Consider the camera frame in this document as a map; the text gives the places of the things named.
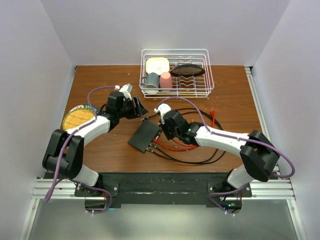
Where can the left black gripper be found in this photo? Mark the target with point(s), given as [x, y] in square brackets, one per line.
[140, 111]

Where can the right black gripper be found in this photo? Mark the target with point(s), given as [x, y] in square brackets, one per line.
[168, 136]

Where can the black network switch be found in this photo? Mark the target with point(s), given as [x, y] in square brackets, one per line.
[144, 135]

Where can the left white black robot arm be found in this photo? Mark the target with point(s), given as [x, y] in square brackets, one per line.
[65, 150]

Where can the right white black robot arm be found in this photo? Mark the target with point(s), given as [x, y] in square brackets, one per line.
[254, 149]

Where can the grey mug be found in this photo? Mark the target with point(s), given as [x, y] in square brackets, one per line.
[152, 80]

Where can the pink cup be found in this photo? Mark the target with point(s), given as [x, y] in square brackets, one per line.
[165, 81]

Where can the cream square plate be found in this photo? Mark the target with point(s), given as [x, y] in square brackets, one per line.
[157, 65]

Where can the round yellow green coaster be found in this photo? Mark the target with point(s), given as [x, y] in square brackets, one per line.
[77, 116]

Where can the dark brown oval bowl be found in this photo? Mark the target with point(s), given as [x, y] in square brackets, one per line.
[187, 70]

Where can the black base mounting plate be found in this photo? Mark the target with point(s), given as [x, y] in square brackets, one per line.
[172, 188]

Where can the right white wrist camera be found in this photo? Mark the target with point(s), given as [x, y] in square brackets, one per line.
[161, 110]

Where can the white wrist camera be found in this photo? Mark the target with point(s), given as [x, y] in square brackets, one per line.
[125, 89]
[161, 110]

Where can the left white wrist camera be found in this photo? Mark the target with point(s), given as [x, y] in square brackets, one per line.
[125, 89]

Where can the white wire dish rack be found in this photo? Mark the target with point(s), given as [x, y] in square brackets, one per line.
[192, 87]

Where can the aluminium frame rail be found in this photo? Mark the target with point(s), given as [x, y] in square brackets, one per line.
[165, 206]

